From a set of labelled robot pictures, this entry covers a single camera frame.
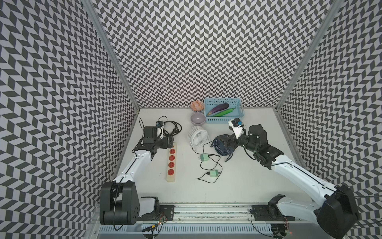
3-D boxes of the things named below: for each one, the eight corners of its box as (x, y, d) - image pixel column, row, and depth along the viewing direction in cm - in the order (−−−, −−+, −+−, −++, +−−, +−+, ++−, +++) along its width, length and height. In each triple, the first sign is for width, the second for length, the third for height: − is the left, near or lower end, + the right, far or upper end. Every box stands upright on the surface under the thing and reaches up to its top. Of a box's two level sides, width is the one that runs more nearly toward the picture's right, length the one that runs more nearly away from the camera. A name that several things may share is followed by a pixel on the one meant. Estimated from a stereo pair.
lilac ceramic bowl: (189, 121, 110) (188, 117, 106) (198, 114, 115) (198, 110, 111) (199, 129, 105) (199, 125, 101) (208, 122, 110) (209, 117, 106)
